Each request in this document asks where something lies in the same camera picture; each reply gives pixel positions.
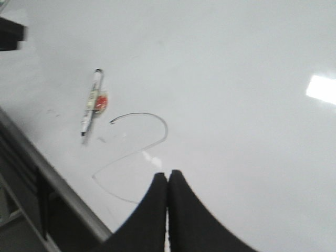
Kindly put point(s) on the grey metal table frame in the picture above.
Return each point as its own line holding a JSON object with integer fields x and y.
{"x": 47, "y": 202}

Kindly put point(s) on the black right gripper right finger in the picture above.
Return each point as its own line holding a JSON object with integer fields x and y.
{"x": 192, "y": 227}

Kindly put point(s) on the black whiteboard marker with tape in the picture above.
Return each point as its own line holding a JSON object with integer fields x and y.
{"x": 98, "y": 76}

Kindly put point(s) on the white whiteboard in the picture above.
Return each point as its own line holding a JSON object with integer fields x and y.
{"x": 238, "y": 95}

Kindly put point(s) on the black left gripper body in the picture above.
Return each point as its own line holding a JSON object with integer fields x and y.
{"x": 12, "y": 33}

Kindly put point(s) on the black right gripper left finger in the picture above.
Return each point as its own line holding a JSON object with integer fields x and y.
{"x": 145, "y": 228}

